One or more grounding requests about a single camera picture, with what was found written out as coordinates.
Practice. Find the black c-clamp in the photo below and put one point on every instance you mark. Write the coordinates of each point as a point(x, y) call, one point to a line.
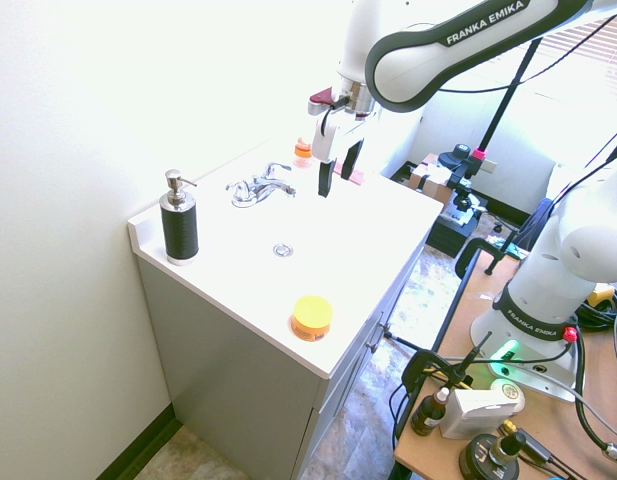
point(433, 372)
point(488, 252)

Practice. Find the yellow lid orange jar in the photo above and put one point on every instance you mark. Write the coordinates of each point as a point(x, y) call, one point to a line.
point(312, 318)

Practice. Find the black camera stand pole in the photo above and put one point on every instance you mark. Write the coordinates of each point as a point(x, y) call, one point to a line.
point(508, 95)

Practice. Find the dark dropper bottle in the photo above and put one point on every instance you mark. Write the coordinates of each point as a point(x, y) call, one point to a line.
point(429, 412)

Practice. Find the yellow black tool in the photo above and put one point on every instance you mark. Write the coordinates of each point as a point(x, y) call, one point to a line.
point(604, 297)

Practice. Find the red emergency stop button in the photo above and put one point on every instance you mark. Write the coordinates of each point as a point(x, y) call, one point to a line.
point(569, 334)

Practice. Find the small dark gold-cap bottle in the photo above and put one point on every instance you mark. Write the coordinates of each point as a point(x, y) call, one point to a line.
point(508, 444)

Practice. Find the white Franka Panda arm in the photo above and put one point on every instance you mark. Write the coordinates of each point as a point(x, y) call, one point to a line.
point(548, 235)

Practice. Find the window blinds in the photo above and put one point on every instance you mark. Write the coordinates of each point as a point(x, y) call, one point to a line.
point(563, 75)

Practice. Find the red grey wrist camera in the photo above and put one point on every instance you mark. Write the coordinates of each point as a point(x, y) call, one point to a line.
point(322, 99)

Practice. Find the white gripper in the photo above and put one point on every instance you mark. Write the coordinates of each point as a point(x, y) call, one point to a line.
point(330, 133)

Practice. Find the chrome sink faucet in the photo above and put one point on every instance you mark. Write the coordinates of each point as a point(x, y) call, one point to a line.
point(260, 186)

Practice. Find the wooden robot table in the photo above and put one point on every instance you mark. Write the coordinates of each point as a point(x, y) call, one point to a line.
point(518, 400)

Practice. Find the black round jar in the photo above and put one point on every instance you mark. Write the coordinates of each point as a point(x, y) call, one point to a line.
point(489, 457)

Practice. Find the black microscope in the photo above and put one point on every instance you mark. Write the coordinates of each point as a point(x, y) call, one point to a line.
point(463, 187)

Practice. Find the white sink countertop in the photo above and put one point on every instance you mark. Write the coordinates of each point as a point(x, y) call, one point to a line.
point(288, 250)

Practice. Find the grey vanity cabinet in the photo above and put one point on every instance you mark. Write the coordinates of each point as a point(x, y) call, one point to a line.
point(248, 380)

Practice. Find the round white tin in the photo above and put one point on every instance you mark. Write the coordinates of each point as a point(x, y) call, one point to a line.
point(508, 390)

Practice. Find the brown cardboard box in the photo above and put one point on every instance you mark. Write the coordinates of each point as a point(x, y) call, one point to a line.
point(428, 175)

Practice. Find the white cardboard box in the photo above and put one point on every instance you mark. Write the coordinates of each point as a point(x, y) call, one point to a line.
point(480, 411)

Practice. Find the black chrome soap dispenser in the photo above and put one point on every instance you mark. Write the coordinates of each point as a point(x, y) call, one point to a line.
point(179, 217)

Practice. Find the chrome sink drain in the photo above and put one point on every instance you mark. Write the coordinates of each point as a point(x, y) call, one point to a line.
point(283, 249)

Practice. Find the pink sponge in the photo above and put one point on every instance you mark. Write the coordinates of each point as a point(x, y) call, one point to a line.
point(355, 176)

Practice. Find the orange cap clear bottle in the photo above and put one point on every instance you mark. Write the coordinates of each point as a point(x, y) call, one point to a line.
point(302, 154)

